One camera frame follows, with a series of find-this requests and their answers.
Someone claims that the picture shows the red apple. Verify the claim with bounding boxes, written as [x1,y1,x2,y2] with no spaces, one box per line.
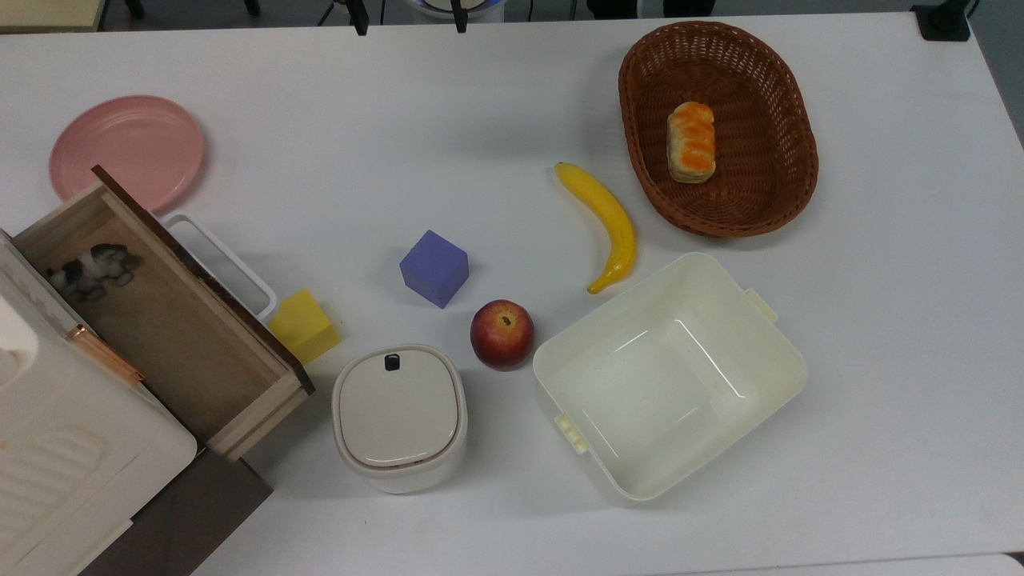
[470,299,536,371]

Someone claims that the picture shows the cream plastic bin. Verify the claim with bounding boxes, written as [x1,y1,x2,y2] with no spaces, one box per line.
[533,252,808,503]

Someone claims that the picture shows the brown wicker basket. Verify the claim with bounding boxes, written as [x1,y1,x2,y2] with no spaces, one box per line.
[618,21,820,238]

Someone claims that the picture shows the white lidded container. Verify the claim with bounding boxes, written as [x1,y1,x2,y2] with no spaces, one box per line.
[331,344,469,494]

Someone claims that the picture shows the copper bar handle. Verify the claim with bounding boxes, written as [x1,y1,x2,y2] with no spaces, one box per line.
[66,324,146,386]

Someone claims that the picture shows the grey and white toy dog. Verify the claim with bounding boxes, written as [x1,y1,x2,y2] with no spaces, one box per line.
[46,243,137,302]

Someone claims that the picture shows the cream ridged plastic appliance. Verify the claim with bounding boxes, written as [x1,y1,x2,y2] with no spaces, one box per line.
[0,230,198,576]

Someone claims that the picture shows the yellow banana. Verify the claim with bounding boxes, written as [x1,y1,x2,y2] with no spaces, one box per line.
[554,162,638,295]

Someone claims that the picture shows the black table clamp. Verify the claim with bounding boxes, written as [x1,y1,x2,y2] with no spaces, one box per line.
[910,0,978,42]

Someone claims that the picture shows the yellow cube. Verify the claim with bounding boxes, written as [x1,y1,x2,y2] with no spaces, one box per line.
[266,289,342,366]

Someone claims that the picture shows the pink round plate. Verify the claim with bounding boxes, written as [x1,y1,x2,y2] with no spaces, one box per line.
[50,95,206,214]

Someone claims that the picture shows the beige side table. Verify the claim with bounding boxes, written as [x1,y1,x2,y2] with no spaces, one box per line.
[0,0,109,34]

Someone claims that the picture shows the golden bread loaf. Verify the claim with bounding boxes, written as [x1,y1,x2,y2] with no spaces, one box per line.
[666,101,718,185]

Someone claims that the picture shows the wooden drawer with brown front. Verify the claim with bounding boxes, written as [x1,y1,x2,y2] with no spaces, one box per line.
[12,166,314,462]

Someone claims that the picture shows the purple cube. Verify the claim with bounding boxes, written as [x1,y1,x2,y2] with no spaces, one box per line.
[399,230,470,310]

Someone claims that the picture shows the dark brown cabinet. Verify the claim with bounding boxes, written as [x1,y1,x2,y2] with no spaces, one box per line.
[80,446,274,576]

